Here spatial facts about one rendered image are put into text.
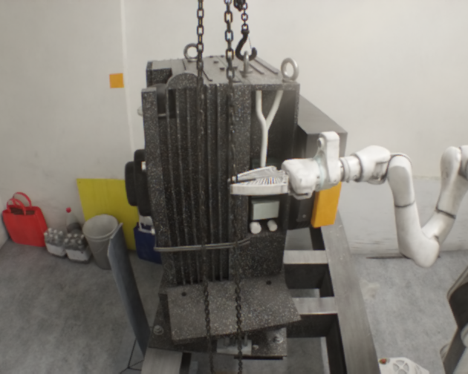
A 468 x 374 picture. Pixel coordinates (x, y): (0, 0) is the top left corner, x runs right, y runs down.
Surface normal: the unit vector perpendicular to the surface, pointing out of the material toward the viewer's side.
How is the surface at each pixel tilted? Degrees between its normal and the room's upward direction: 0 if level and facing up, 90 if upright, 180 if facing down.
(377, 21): 90
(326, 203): 90
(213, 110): 90
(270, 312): 0
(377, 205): 90
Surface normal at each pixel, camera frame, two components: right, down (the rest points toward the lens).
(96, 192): -0.05, 0.47
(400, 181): -0.46, 0.52
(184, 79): 0.20, 0.51
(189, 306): 0.01, -0.85
